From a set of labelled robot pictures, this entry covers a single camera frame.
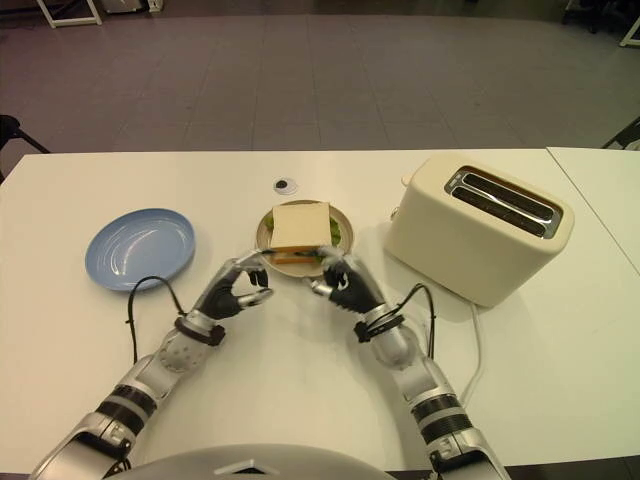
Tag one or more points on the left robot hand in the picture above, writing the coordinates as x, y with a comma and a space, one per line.
222, 295

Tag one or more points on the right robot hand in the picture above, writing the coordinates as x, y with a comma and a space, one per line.
352, 290

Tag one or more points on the bread slice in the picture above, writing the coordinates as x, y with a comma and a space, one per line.
286, 258
301, 225

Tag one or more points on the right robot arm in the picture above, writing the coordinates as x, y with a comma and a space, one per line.
435, 395

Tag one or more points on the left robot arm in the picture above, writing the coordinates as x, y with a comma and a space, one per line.
135, 395

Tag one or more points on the beige plate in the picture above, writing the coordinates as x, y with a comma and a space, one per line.
348, 235

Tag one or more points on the green lettuce leaf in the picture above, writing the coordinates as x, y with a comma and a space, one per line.
335, 231

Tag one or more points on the blue plate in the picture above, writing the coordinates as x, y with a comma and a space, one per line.
140, 247

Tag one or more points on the cream toaster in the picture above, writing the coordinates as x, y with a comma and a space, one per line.
450, 245

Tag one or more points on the robot body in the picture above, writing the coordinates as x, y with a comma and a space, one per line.
250, 462

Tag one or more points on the black chair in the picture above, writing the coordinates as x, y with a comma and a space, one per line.
20, 135
625, 135

